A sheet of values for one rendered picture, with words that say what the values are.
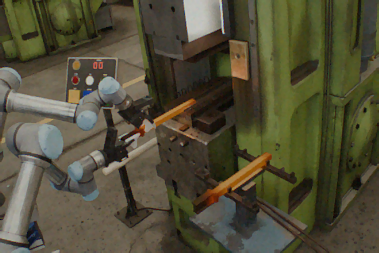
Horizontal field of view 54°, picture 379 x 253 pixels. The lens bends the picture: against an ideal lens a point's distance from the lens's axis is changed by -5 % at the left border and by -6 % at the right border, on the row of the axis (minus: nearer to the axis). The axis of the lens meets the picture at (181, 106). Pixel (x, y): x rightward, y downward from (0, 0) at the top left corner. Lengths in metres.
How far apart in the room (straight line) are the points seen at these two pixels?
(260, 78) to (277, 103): 0.13
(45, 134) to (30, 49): 5.29
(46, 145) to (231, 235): 0.80
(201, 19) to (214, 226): 0.88
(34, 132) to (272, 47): 0.96
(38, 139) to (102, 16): 5.94
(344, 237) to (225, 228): 1.15
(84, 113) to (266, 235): 0.86
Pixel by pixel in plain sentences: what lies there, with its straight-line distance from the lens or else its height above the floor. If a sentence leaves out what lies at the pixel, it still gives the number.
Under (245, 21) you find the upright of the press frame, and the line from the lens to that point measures 1.64.
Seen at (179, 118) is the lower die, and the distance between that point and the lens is 1.96.
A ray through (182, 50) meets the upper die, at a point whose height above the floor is 1.32.
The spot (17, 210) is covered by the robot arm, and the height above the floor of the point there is 1.11.
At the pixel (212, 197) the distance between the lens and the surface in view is 1.40.
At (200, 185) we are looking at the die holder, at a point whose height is 0.63.
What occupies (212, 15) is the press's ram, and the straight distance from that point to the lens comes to 1.78.
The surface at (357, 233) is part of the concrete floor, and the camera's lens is 2.67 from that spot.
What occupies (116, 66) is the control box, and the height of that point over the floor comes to 1.16.
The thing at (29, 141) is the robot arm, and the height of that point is 1.27.
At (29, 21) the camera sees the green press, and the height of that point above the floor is 0.60.
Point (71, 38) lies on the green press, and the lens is 6.71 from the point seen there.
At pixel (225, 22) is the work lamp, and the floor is 1.44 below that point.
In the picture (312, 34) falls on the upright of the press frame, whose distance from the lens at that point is 1.93.
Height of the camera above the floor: 1.91
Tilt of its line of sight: 28 degrees down
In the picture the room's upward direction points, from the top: 8 degrees counter-clockwise
